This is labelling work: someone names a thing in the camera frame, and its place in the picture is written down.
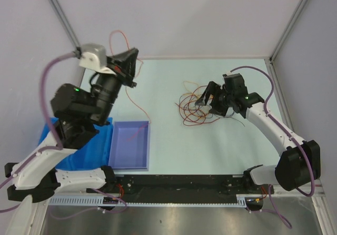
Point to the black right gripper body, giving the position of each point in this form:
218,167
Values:
223,99

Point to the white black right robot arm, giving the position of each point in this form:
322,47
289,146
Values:
299,161

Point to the grey slotted cable duct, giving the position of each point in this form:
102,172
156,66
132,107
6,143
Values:
95,200

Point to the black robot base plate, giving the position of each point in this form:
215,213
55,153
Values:
182,187

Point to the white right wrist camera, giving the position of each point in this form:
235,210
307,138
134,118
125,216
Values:
227,74

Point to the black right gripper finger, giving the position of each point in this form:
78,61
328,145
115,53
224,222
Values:
211,89
216,109

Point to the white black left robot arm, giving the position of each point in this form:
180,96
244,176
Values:
79,114

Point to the purple plastic bin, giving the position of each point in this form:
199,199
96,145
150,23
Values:
130,146

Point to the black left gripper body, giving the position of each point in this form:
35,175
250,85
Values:
126,78

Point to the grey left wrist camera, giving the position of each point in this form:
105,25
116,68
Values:
93,57

